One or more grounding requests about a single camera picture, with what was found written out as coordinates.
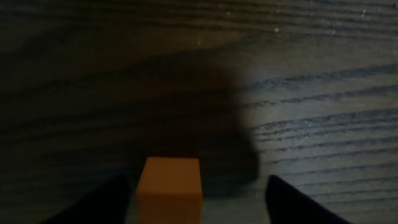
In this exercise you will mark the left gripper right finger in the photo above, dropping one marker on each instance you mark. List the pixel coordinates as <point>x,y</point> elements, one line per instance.
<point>289,208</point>

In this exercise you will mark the orange cube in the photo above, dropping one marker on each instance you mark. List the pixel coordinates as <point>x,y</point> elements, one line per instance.
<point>169,189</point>

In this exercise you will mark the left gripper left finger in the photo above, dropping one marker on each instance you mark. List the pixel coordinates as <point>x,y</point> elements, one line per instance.
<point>105,205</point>

